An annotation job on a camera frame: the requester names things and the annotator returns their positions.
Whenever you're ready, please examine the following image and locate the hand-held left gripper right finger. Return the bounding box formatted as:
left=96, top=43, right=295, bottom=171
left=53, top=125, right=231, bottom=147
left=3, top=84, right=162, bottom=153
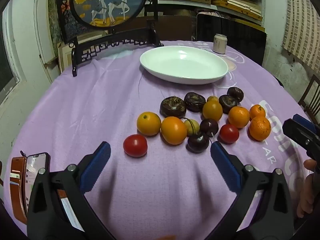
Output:
left=207, top=141, right=294, bottom=240

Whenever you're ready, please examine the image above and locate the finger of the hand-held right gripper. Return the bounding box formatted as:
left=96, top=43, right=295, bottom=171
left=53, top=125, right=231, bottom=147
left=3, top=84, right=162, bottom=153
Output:
left=286, top=119, right=320, bottom=160
left=293, top=114, right=320, bottom=136

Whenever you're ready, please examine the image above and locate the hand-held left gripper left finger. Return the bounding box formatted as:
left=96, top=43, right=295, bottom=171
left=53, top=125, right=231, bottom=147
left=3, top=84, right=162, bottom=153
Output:
left=27, top=141, right=116, bottom=240

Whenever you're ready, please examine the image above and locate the red tomato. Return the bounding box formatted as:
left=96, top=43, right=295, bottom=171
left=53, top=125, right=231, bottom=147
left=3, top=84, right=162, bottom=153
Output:
left=219, top=124, right=240, bottom=143
left=123, top=134, right=148, bottom=157

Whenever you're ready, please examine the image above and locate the small orange mandarin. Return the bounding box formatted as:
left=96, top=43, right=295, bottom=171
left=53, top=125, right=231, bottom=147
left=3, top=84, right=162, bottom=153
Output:
left=250, top=104, right=266, bottom=119

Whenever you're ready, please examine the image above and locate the yellow-orange round citrus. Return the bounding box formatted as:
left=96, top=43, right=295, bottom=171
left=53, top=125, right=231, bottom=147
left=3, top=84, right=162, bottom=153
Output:
left=137, top=112, right=162, bottom=136
left=202, top=100, right=223, bottom=121

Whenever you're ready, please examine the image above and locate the oval orange citrus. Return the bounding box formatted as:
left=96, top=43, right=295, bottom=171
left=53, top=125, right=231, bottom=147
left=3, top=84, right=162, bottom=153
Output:
left=161, top=116, right=187, bottom=145

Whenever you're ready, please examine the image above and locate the large dark water chestnut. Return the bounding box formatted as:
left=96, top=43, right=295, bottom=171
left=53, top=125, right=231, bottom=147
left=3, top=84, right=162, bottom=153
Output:
left=160, top=96, right=187, bottom=118

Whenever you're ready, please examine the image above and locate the white oval plate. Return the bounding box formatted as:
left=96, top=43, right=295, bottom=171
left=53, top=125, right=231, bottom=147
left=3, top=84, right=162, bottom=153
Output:
left=139, top=46, right=229, bottom=85

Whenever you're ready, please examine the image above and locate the person's right hand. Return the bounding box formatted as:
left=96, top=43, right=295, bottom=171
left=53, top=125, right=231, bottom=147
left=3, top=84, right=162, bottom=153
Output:
left=297, top=159, right=320, bottom=218

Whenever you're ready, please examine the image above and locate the wooden chair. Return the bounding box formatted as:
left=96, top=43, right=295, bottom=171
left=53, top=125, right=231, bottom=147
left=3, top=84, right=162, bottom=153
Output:
left=299, top=74, right=320, bottom=125

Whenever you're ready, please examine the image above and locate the dark red cherry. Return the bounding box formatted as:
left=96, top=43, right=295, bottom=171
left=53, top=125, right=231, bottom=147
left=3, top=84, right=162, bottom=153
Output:
left=199, top=118, right=219, bottom=137
left=187, top=132, right=210, bottom=153

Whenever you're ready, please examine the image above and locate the phone in brown wallet case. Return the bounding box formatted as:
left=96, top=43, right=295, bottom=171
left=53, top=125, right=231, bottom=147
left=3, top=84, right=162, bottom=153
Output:
left=10, top=151, right=50, bottom=224

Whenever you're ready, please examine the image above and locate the purple printed tablecloth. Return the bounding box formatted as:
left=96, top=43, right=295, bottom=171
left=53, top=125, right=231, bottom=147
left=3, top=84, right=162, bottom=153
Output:
left=4, top=40, right=320, bottom=240

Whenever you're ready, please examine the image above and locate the checked hanging cloth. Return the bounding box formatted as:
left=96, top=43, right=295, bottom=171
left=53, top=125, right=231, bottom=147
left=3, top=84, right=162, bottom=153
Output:
left=282, top=0, right=320, bottom=58

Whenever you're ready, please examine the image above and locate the black chair back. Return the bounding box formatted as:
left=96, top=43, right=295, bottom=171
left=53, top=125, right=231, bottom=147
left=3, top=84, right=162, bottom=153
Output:
left=196, top=13, right=267, bottom=65

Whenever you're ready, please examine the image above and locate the pale drink can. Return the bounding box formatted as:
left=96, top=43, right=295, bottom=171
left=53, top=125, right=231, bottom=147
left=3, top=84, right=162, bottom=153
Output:
left=213, top=34, right=227, bottom=55

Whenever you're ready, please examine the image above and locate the window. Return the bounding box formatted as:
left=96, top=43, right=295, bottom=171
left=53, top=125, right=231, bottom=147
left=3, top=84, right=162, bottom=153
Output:
left=0, top=0, right=25, bottom=98

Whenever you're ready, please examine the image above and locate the round deer painting screen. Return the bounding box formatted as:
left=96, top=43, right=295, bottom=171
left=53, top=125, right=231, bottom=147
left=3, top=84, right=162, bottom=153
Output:
left=55, top=0, right=164, bottom=77

